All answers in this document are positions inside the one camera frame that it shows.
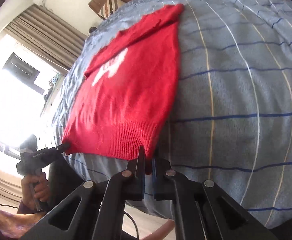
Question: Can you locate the red knit sweater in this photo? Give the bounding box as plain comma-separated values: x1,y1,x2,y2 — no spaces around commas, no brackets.
62,4,184,160

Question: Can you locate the person's left hand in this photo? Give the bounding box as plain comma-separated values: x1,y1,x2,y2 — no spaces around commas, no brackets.
21,172,50,211

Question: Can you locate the person's right hand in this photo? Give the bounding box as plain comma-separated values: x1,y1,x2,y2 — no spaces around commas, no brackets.
142,220,175,240

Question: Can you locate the clutter on window sill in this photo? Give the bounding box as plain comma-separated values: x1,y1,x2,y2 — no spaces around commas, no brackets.
44,73,61,102

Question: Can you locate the blue plaid duvet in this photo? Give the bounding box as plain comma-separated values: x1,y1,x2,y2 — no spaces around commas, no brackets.
51,0,292,228

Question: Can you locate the beige curtain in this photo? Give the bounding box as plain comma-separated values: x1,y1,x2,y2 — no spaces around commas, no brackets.
5,4,87,75

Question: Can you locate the small round bedside speaker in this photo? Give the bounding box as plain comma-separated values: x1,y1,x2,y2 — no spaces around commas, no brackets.
89,27,97,33

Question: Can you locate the striped cushion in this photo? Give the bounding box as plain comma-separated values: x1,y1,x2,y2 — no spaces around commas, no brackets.
98,0,125,20

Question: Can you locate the window with dark frame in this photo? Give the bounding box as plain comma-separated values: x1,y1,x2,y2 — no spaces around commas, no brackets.
3,53,44,95

